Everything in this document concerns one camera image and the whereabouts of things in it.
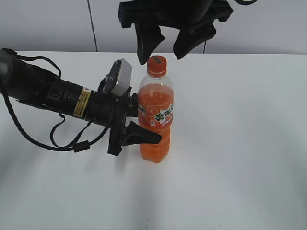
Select orange bottle cap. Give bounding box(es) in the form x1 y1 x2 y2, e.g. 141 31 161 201
147 55 167 78

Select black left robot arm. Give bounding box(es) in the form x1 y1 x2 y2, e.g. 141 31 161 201
0 48 162 156

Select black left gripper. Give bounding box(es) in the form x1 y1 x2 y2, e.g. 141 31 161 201
85 80 162 156

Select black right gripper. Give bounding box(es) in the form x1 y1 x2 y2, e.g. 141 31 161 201
118 0 233 64

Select orange soda plastic bottle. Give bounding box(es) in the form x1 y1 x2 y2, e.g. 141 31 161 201
137 71 175 164

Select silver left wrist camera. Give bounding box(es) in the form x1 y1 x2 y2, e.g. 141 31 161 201
102 58 132 96

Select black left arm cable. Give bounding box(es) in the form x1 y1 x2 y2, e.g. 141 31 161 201
0 54 111 153

